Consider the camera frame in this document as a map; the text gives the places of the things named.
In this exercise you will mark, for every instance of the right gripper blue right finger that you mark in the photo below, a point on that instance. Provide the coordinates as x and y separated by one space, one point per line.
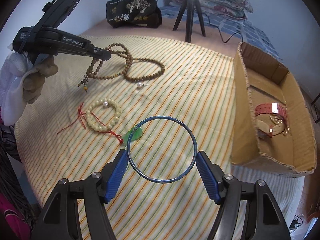
212 177

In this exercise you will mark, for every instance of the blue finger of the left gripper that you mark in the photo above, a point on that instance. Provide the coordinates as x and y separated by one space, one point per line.
97 53

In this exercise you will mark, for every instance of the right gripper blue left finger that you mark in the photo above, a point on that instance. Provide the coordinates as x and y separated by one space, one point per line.
117 171

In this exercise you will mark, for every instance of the blue thin bangle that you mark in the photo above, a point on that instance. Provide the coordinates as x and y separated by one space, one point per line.
165 153

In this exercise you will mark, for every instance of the red strap wristwatch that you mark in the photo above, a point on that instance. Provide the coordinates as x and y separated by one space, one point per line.
271 119

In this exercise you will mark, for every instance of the left gloved hand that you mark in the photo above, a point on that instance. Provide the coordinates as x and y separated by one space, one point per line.
22 83

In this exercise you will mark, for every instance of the black printed gift bag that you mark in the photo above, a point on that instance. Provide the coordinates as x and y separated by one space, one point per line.
141 13

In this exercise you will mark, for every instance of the yellow striped cloth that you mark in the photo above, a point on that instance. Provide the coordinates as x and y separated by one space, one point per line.
196 88

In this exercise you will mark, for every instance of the brown cardboard box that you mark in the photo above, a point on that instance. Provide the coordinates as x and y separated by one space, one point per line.
260 78

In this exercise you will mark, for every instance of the black tripod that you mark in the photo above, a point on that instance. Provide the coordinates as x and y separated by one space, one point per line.
190 6

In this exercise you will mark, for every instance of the floral folded quilt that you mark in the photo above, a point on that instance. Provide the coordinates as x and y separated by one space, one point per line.
212 1

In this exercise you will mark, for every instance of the black metal rack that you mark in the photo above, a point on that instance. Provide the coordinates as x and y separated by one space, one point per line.
315 109

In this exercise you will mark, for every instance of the blue checked blanket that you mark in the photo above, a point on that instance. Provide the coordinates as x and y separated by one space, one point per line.
244 30

